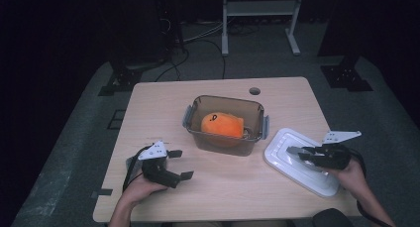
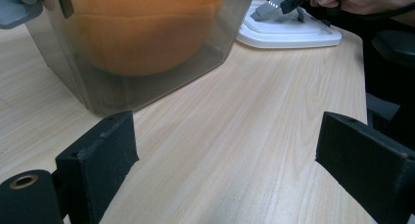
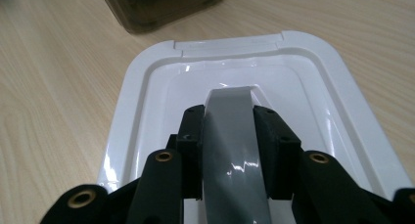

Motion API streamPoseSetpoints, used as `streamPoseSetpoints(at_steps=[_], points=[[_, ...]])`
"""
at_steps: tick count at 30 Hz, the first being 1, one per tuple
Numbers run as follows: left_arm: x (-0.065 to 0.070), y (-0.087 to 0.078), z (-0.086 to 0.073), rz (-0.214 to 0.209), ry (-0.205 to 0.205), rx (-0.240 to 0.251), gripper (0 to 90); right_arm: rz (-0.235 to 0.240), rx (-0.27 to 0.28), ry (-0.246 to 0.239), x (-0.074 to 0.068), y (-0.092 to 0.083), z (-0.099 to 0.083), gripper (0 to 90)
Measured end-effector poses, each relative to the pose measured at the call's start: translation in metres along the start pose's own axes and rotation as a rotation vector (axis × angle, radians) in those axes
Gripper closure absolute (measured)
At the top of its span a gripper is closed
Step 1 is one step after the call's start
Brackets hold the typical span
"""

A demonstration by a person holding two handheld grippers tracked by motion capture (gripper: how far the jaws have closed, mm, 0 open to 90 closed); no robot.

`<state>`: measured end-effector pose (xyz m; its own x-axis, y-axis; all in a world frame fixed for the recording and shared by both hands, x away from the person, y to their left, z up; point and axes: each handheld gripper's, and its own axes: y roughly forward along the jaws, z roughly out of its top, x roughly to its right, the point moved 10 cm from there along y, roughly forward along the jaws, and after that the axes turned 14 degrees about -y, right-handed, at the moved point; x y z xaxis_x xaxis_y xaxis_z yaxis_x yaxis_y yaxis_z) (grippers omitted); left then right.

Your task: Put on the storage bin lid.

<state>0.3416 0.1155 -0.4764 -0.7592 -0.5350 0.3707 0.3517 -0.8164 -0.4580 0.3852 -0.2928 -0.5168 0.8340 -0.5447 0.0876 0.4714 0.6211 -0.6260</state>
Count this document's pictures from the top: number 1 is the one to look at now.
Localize person's left hand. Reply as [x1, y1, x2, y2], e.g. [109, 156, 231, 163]
[120, 176, 168, 209]

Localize white metal stand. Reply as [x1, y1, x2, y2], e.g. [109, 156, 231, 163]
[221, 0, 305, 57]

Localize black tape strip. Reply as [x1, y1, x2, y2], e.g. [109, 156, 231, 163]
[90, 187, 114, 200]

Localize hand-held gripper black cable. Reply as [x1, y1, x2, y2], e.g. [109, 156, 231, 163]
[346, 147, 394, 227]
[122, 144, 154, 192]

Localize white floor cables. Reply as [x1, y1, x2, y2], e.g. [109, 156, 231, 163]
[182, 21, 224, 44]

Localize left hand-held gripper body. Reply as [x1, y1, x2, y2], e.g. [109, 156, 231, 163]
[138, 140, 182, 189]

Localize person's right hand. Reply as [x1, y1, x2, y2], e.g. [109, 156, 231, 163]
[325, 157, 367, 202]

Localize left hand-held gripper black cable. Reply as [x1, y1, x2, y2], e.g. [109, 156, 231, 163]
[122, 144, 154, 192]

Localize dark rounded object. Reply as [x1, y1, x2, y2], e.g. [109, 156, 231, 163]
[311, 207, 355, 227]

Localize white lid with grey handle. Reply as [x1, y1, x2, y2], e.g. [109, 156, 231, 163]
[262, 127, 341, 199]

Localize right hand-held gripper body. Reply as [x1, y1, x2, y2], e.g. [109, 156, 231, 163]
[310, 130, 363, 171]

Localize black stand base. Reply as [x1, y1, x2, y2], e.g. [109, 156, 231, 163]
[320, 55, 374, 92]
[98, 62, 144, 97]

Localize dark equipment stand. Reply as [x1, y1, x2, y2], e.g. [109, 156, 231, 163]
[108, 0, 186, 66]

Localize black floor cable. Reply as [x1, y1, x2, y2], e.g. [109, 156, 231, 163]
[155, 38, 228, 83]

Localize orange plush toy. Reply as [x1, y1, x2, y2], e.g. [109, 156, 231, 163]
[200, 111, 246, 148]

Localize right hand-held gripper black cable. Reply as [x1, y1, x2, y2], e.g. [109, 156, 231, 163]
[346, 147, 394, 227]

